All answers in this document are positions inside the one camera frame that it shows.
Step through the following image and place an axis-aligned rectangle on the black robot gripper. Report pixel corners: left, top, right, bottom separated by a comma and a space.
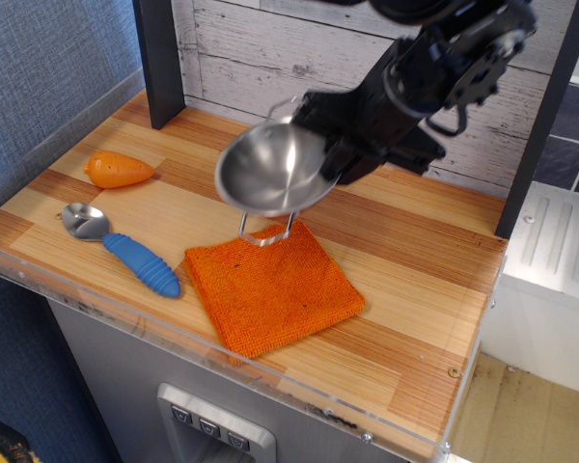
291, 39, 446, 184

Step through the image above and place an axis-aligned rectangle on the steel bowl with wire handles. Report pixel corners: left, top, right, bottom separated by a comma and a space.
214, 95, 340, 247

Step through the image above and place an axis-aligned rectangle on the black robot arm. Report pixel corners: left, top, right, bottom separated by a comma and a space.
292, 1, 537, 184

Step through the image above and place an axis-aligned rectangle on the orange knitted cloth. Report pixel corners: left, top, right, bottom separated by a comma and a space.
183, 221, 367, 359

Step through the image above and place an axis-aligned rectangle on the orange plastic toy carrot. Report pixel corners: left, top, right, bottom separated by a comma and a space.
83, 150, 154, 189

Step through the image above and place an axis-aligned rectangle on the white ribbed sink unit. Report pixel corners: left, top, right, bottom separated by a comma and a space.
481, 182, 579, 392

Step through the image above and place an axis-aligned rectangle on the grey cabinet control panel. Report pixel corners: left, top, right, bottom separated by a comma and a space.
157, 383, 277, 462

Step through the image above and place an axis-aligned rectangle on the dark grey left post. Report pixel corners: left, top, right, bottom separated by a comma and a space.
132, 0, 185, 129

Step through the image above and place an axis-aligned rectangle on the dark grey post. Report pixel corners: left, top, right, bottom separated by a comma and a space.
495, 1, 579, 239
132, 0, 185, 129

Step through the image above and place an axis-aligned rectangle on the dark grey right post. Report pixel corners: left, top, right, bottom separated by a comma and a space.
495, 1, 579, 239

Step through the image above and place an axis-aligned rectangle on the blue handled metal spoon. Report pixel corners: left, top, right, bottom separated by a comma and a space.
61, 203, 181, 298

